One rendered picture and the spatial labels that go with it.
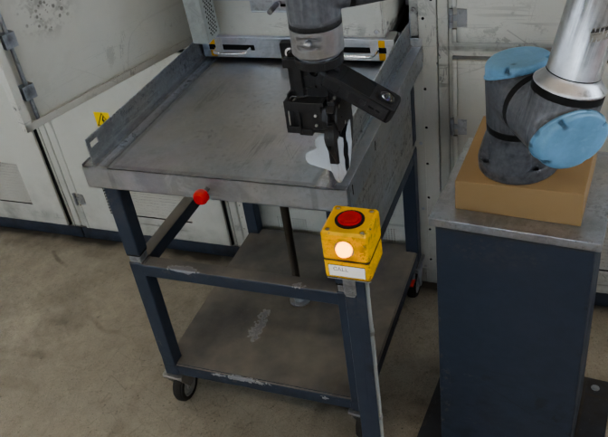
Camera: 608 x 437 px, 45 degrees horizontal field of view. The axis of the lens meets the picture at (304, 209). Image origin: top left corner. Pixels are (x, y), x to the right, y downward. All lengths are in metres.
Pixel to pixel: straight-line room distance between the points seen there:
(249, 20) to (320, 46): 0.97
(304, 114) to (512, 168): 0.47
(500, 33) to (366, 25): 0.33
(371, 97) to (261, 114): 0.72
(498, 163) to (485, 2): 0.60
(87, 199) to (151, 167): 1.21
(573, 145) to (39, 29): 1.25
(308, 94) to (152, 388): 1.38
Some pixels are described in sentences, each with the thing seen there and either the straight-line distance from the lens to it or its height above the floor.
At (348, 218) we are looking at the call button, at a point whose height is 0.91.
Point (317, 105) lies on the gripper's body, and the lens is 1.06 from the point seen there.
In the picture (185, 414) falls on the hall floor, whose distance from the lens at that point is 2.17.
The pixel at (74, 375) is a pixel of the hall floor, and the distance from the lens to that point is 2.41.
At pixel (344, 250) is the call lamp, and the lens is 1.17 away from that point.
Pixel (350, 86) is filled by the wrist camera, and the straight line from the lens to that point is 1.04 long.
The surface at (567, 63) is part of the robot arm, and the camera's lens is 1.20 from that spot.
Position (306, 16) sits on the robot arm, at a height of 1.26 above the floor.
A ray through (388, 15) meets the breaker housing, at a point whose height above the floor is 0.93.
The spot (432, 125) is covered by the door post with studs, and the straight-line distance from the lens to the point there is 2.09.
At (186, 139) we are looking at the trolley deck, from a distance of 1.69.
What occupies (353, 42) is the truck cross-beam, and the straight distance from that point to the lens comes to 1.89.
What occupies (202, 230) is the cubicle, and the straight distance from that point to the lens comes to 2.60.
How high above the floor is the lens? 1.61
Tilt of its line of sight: 35 degrees down
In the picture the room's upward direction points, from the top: 9 degrees counter-clockwise
